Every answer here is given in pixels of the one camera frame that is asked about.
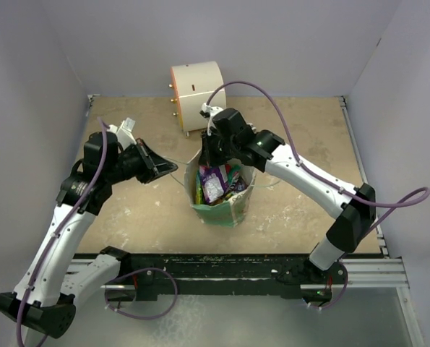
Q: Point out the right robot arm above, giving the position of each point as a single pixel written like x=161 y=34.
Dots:
x=350 y=206

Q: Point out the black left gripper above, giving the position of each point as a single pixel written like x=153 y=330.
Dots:
x=153 y=165

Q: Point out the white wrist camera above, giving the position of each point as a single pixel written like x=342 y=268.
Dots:
x=124 y=132
x=209 y=112

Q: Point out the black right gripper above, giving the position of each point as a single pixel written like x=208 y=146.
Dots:
x=207 y=158

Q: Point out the white cylindrical drawer cabinet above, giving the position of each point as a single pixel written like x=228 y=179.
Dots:
x=192 y=85

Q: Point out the green paper bag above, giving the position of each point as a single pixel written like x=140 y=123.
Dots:
x=229 y=211

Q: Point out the red snack packet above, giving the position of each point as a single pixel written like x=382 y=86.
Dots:
x=232 y=171

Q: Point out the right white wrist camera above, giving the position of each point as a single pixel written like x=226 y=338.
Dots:
x=209 y=112

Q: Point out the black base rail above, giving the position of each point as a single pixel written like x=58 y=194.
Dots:
x=289 y=276

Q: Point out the yellow green snack packet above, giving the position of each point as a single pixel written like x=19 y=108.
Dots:
x=199 y=197

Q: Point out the purple snack packet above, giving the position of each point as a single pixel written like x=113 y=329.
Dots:
x=214 y=182

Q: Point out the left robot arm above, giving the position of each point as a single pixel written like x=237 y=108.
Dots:
x=45 y=300

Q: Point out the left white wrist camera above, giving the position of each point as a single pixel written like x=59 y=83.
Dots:
x=124 y=132

